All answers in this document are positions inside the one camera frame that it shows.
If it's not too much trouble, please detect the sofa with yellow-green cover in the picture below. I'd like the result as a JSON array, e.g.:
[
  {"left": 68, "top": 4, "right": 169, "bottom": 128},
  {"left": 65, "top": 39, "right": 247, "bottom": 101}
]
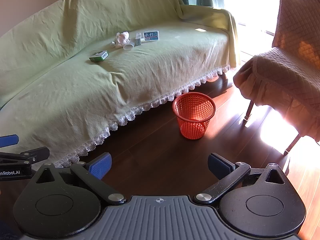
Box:
[{"left": 0, "top": 0, "right": 242, "bottom": 168}]

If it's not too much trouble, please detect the orange plastic mesh basket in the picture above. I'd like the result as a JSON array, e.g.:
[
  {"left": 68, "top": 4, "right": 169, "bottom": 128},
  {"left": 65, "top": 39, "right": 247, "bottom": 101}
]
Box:
[{"left": 172, "top": 92, "right": 216, "bottom": 140}]

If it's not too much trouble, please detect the chair with quilted tan cover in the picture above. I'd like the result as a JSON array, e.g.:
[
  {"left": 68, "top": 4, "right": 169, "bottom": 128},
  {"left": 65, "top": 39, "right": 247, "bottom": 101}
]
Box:
[{"left": 233, "top": 0, "right": 320, "bottom": 155}]

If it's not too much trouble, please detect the window with dark frame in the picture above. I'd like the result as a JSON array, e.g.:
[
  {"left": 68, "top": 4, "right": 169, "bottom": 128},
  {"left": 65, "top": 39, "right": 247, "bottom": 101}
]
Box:
[{"left": 225, "top": 0, "right": 281, "bottom": 58}]

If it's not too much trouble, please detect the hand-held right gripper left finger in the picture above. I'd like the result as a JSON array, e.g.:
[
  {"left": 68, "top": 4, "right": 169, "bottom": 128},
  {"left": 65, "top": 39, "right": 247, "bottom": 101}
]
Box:
[{"left": 31, "top": 152, "right": 127, "bottom": 204}]

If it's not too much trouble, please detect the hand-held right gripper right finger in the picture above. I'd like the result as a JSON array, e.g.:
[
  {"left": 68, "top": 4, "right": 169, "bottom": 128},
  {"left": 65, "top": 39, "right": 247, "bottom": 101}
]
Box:
[{"left": 194, "top": 152, "right": 290, "bottom": 204}]

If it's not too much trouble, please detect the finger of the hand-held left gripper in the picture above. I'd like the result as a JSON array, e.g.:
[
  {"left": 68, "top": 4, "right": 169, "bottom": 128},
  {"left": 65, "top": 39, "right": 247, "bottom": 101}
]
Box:
[
  {"left": 0, "top": 147, "right": 50, "bottom": 167},
  {"left": 0, "top": 134, "right": 19, "bottom": 148}
]

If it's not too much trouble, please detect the green and white box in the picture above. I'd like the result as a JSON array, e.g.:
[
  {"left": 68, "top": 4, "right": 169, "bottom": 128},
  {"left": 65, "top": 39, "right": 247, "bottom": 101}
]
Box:
[{"left": 89, "top": 50, "right": 110, "bottom": 62}]

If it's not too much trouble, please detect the crumpled white tissue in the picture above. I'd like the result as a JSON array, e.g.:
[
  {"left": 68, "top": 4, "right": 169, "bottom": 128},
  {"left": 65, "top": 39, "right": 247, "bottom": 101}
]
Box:
[{"left": 110, "top": 31, "right": 130, "bottom": 49}]

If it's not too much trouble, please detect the printed tissue packet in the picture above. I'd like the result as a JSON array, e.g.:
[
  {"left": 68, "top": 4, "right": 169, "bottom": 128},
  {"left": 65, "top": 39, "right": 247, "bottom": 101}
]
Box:
[{"left": 143, "top": 30, "right": 160, "bottom": 42}]

